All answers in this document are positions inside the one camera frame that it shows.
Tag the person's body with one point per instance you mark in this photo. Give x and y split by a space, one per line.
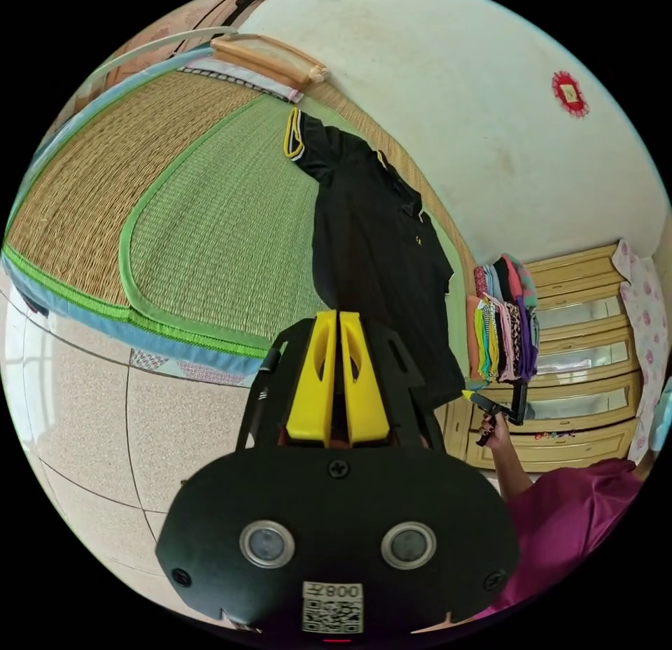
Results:
572 529

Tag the wooden cupboard with mirror panels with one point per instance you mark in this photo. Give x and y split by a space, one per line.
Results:
577 345

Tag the black short sleeve polo shirt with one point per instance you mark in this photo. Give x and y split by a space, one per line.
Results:
378 261

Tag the white floral cloth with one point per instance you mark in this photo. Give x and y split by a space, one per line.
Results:
643 319

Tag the person's right forearm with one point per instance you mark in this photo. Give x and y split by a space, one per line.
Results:
512 469

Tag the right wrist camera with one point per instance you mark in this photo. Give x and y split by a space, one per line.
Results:
520 400

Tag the red round wall ornament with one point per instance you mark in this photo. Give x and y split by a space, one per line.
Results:
570 95

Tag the person's right hand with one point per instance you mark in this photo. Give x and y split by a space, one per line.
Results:
496 432

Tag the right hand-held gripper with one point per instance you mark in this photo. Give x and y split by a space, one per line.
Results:
496 411

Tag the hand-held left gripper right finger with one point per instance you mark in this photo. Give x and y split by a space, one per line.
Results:
370 403

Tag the pile of clothes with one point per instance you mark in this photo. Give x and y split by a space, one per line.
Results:
504 324

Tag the bed with woven green mat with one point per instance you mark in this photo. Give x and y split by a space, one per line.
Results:
210 214

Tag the woven bamboo pillow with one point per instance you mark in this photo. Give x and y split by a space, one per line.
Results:
268 57

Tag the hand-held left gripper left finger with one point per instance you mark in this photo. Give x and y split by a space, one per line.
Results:
310 398

